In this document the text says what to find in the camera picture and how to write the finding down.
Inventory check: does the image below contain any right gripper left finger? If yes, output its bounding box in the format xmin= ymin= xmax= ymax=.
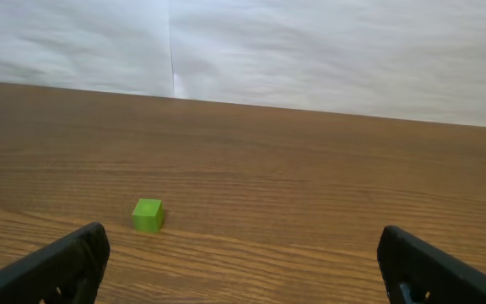
xmin=0 ymin=222 xmax=111 ymax=304

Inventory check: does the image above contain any green cube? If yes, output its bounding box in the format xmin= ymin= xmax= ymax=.
xmin=132 ymin=198 xmax=165 ymax=234

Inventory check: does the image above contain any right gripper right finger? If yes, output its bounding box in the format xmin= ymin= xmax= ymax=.
xmin=376 ymin=225 xmax=486 ymax=304

